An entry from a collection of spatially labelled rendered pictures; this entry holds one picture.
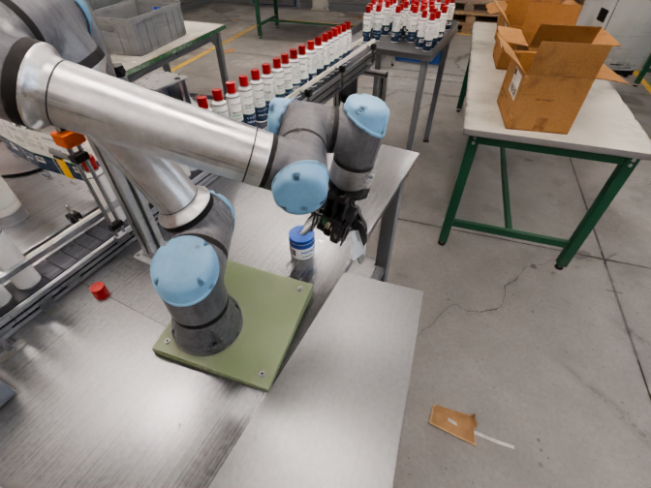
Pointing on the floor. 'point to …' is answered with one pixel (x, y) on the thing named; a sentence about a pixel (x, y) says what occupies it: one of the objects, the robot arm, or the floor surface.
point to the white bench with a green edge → (197, 34)
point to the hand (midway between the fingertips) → (332, 247)
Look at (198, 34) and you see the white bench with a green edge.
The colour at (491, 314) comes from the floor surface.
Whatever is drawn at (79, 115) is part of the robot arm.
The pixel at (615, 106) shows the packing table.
